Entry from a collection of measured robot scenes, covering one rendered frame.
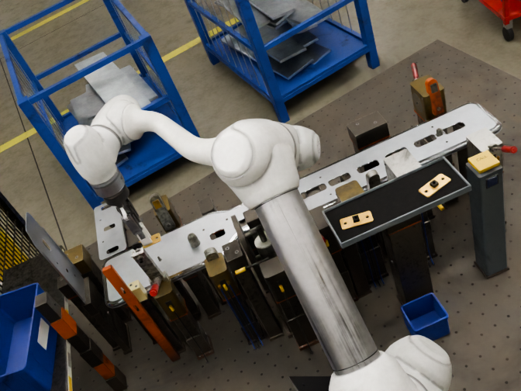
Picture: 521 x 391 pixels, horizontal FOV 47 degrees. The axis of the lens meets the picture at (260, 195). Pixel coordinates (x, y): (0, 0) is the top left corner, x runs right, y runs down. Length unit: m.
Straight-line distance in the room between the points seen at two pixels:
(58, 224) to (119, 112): 2.49
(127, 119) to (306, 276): 0.76
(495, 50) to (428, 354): 3.03
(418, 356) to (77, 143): 0.98
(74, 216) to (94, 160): 2.50
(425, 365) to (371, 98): 1.62
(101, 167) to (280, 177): 0.63
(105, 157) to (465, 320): 1.15
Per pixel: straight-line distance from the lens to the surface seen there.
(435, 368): 1.39
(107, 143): 1.67
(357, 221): 1.59
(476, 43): 4.28
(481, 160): 1.70
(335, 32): 4.41
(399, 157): 1.82
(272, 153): 1.19
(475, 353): 1.87
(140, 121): 1.70
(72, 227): 4.05
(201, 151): 1.47
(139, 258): 1.71
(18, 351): 1.99
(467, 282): 2.00
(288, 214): 1.20
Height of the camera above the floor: 2.32
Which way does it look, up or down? 41 degrees down
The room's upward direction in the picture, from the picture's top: 24 degrees counter-clockwise
